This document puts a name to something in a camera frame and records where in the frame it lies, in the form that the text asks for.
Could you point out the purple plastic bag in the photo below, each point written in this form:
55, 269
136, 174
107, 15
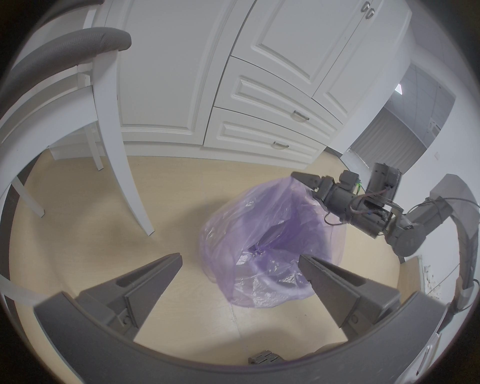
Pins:
232, 240

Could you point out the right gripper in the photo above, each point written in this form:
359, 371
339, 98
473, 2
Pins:
337, 200

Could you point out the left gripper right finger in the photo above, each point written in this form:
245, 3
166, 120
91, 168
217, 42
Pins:
337, 292

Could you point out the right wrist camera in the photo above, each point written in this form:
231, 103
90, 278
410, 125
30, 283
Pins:
348, 180

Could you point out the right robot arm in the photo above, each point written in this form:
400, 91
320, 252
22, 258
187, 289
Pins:
408, 232

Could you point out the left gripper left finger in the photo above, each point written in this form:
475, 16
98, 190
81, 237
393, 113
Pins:
148, 288

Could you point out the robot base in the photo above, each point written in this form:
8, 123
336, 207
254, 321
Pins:
264, 358

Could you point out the ceiling light panel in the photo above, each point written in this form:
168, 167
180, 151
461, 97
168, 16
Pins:
398, 89

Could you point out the white chair grey cushions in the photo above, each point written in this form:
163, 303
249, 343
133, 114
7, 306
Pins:
108, 150

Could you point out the grey curtain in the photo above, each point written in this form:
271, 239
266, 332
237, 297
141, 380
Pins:
390, 146

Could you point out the white wardrobe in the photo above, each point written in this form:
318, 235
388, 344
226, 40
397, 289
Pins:
225, 75

